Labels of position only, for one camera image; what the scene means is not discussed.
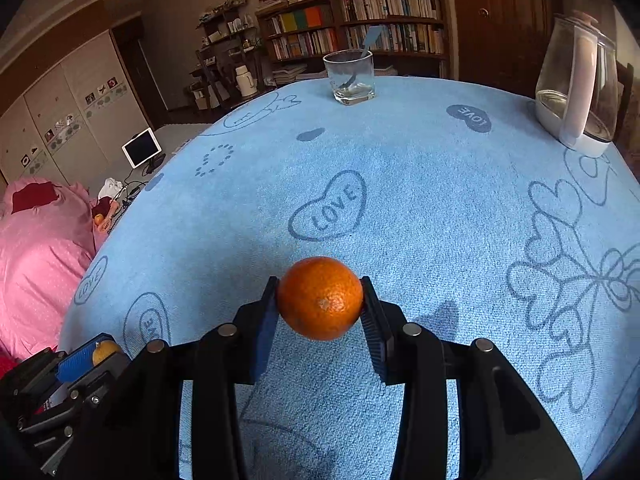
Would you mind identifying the white wardrobe with stickers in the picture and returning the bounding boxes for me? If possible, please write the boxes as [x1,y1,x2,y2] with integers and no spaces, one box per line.
[0,29,152,187]

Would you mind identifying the dimpled orange mandarin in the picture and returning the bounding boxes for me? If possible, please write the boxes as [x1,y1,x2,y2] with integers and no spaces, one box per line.
[276,256,364,342]

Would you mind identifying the small yellow-orange fruit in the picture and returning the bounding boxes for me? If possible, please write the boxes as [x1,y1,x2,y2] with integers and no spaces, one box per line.
[92,340,123,367]

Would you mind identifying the white cloth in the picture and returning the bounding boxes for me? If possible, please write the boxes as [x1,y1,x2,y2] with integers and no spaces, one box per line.
[97,177,127,202]

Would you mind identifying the glass pitcher with white handle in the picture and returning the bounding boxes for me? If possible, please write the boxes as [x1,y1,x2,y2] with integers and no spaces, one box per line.
[535,10,620,158]

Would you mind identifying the dark wooden chair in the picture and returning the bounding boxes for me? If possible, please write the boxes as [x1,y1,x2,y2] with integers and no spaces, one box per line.
[614,62,636,147]

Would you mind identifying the brown wooden door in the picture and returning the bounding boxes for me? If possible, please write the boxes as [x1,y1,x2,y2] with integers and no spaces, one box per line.
[445,0,567,97]

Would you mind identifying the dark wooden shelving rack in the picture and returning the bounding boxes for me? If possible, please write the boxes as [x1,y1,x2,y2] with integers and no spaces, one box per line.
[189,0,267,112]

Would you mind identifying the black cables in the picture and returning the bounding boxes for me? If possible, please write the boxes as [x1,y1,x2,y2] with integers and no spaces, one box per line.
[117,159,167,203]

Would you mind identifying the white tablet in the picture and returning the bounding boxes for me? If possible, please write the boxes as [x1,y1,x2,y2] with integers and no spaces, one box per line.
[122,127,163,169]

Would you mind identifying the light blue printed tablecloth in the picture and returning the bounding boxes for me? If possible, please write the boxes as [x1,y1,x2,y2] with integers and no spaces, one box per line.
[59,76,640,480]

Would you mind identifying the white thermos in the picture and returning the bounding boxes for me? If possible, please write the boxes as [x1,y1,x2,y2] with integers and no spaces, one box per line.
[234,64,259,99]

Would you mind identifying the wooden bookshelf with books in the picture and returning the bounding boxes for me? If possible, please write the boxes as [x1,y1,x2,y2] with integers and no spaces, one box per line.
[255,0,449,82]

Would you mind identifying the clear drinking glass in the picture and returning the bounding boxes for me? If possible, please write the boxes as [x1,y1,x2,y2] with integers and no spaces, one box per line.
[323,49,376,107]

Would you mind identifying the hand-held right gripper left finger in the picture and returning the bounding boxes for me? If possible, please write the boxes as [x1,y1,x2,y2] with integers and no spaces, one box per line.
[57,275,281,480]

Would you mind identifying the dark red cloth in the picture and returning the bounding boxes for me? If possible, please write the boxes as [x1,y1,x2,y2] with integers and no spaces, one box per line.
[10,182,57,214]

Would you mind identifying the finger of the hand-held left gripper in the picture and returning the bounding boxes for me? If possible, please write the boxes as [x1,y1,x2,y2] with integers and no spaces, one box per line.
[54,341,102,385]
[67,353,134,404]

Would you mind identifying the pink dotted blanket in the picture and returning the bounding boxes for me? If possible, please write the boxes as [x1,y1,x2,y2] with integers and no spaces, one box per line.
[0,179,110,361]

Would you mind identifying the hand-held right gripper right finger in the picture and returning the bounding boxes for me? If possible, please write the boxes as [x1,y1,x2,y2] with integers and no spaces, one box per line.
[360,275,583,480]

